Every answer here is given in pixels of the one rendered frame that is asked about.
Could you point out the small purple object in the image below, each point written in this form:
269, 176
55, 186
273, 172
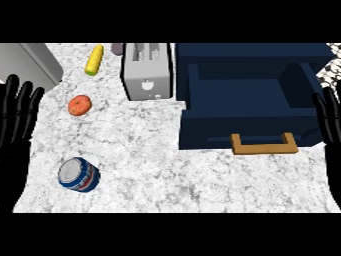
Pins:
117, 48

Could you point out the grey appliance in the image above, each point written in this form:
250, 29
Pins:
22, 63

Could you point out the orange round fruit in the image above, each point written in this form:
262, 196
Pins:
78, 105

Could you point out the dark blue open drawer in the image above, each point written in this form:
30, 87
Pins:
248, 110

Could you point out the silver toaster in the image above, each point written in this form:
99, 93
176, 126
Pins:
146, 72

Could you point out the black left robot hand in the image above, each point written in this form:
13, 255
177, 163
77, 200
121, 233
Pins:
3, 140

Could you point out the yellow corn cob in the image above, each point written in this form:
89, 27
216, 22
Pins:
93, 60

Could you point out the blue and red can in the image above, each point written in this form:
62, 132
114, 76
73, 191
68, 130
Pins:
78, 174

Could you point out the dark blue cabinet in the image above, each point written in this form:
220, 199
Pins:
254, 53

